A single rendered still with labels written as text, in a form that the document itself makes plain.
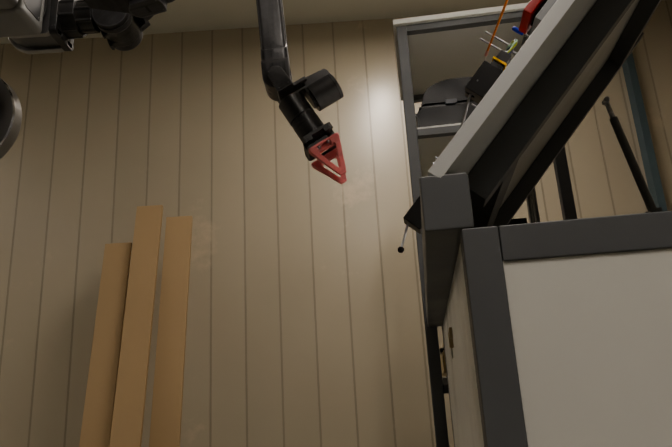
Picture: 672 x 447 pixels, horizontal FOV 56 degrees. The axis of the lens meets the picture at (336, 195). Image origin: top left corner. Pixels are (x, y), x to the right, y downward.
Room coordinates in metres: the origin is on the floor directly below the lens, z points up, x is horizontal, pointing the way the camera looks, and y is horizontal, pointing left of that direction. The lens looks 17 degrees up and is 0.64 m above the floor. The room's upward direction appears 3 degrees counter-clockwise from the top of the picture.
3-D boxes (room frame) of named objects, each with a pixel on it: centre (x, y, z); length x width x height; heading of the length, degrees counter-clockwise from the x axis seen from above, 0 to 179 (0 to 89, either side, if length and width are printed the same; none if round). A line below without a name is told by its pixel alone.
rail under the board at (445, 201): (1.26, -0.20, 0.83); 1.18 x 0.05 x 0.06; 173
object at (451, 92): (2.06, -0.45, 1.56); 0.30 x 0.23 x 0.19; 85
